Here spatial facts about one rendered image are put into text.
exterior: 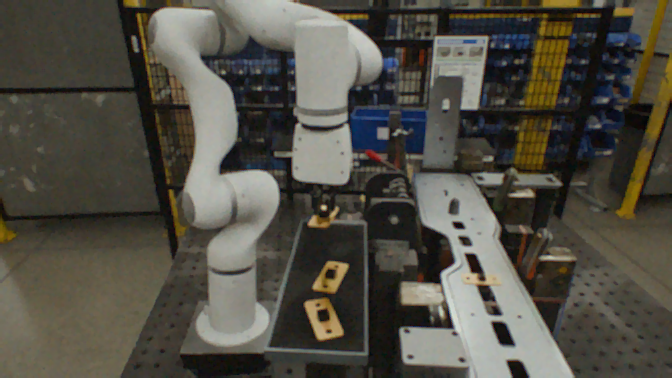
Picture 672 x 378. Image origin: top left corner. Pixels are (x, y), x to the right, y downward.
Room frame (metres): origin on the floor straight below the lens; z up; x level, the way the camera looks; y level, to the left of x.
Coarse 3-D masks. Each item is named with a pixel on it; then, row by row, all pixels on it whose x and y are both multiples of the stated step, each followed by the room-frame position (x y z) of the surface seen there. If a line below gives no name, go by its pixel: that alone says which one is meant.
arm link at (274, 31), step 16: (224, 0) 0.88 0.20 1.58; (240, 0) 0.84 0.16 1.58; (256, 0) 0.82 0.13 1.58; (272, 0) 0.81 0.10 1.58; (240, 16) 0.84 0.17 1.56; (256, 16) 0.80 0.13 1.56; (272, 16) 0.79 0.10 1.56; (288, 16) 0.80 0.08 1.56; (304, 16) 0.81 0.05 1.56; (320, 16) 0.82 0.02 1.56; (336, 16) 0.82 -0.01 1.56; (256, 32) 0.80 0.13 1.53; (272, 32) 0.80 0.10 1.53; (288, 32) 0.81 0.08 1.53; (352, 32) 0.79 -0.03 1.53; (272, 48) 0.82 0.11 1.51; (288, 48) 0.83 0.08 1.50; (368, 48) 0.75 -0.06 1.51; (368, 64) 0.73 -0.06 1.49; (368, 80) 0.75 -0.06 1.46
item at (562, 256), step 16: (544, 256) 0.88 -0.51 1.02; (560, 256) 0.85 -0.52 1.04; (544, 272) 0.84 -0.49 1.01; (560, 272) 0.84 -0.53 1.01; (528, 288) 0.86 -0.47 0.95; (544, 288) 0.84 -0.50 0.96; (560, 288) 0.84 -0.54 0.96; (544, 304) 0.84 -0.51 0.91; (560, 304) 0.84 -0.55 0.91; (544, 320) 0.84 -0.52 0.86; (560, 320) 0.85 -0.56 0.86
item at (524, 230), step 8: (504, 232) 1.09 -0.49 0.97; (512, 232) 1.06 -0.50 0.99; (520, 232) 1.06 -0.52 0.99; (528, 232) 1.06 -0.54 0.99; (504, 240) 1.08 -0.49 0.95; (512, 240) 1.06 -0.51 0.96; (520, 240) 1.06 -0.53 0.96; (528, 240) 1.05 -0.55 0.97; (504, 248) 1.07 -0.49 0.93; (512, 248) 1.06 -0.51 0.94; (520, 248) 1.05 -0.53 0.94; (528, 248) 1.05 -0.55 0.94; (512, 256) 1.06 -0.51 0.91; (520, 256) 1.05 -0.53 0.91; (520, 264) 1.05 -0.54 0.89; (520, 272) 1.06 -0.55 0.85
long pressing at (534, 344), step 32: (416, 192) 1.30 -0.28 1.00; (448, 192) 1.31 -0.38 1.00; (480, 192) 1.32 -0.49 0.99; (448, 224) 1.08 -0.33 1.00; (480, 224) 1.08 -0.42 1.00; (480, 256) 0.92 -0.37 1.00; (448, 288) 0.78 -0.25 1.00; (512, 288) 0.79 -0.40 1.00; (480, 320) 0.68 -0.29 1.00; (512, 320) 0.68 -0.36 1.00; (480, 352) 0.60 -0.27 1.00; (512, 352) 0.60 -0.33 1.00; (544, 352) 0.60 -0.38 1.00
